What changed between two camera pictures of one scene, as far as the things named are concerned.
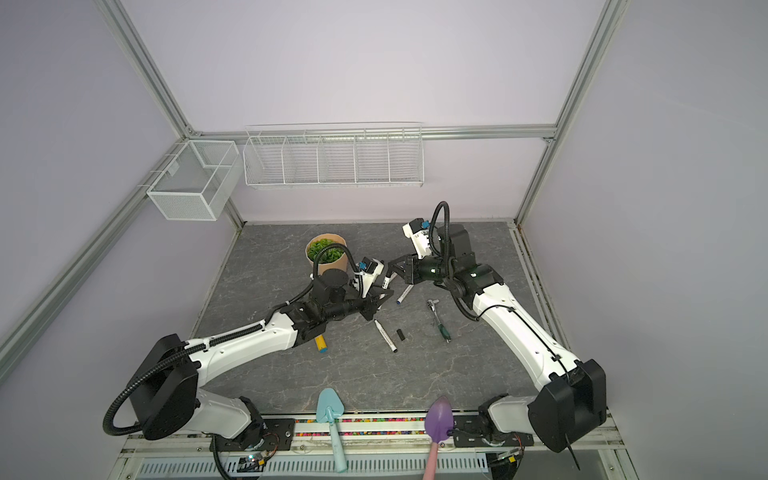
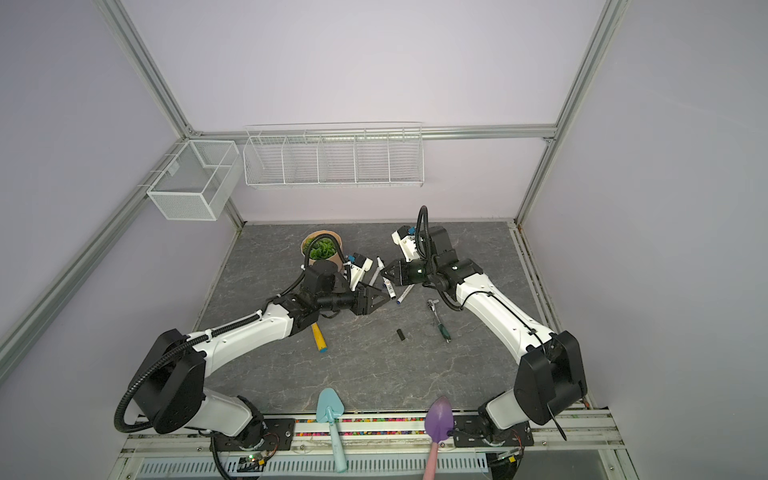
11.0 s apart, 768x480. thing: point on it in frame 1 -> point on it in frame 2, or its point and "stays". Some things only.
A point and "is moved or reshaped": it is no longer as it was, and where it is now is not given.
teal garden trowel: [329, 406] stays
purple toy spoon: [438, 424] stays
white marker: [388, 340] is moved or reshaped
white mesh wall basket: [194, 184] stays
